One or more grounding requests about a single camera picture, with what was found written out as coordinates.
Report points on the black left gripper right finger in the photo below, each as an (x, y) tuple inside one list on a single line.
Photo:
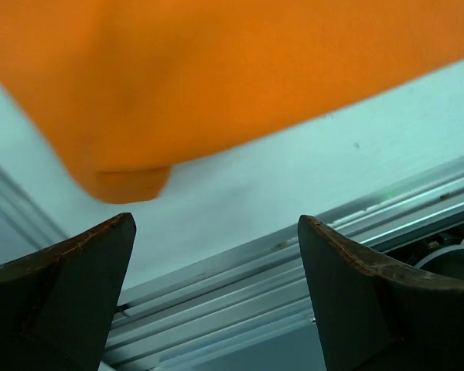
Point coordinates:
[(374, 312)]

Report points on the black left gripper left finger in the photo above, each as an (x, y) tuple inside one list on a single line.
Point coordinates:
[(57, 304)]

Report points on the orange trousers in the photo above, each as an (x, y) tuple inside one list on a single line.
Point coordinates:
[(125, 90)]

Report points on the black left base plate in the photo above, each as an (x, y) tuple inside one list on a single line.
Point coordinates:
[(422, 252)]

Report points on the aluminium frame rail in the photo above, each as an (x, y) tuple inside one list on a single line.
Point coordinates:
[(255, 292)]

